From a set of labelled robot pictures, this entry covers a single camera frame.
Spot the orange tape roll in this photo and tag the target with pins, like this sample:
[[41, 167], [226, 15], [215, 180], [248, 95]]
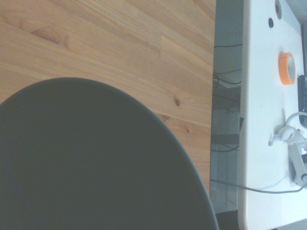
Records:
[[285, 69]]

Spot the dark green round plate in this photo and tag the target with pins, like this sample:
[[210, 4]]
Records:
[[96, 158]]

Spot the black flat device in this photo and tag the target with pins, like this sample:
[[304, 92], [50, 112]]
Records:
[[302, 95]]

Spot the white side table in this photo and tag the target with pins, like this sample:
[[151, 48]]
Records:
[[261, 100]]

